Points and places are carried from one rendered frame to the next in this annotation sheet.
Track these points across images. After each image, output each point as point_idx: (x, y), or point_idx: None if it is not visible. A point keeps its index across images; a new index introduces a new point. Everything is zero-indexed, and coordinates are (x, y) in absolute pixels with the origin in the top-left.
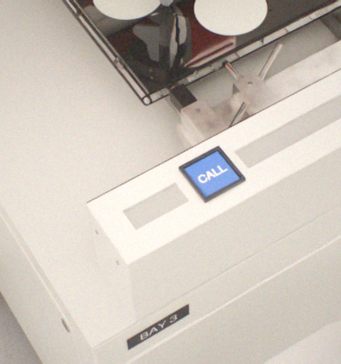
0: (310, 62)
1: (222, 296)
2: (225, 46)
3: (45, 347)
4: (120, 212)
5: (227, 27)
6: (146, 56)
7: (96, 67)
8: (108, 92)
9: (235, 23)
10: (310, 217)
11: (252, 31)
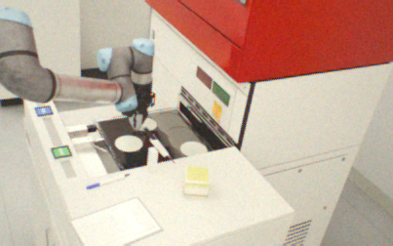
0: (98, 161)
1: (33, 157)
2: (110, 139)
3: None
4: None
5: (119, 141)
6: (113, 123)
7: None
8: None
9: (120, 143)
10: (39, 161)
11: (114, 145)
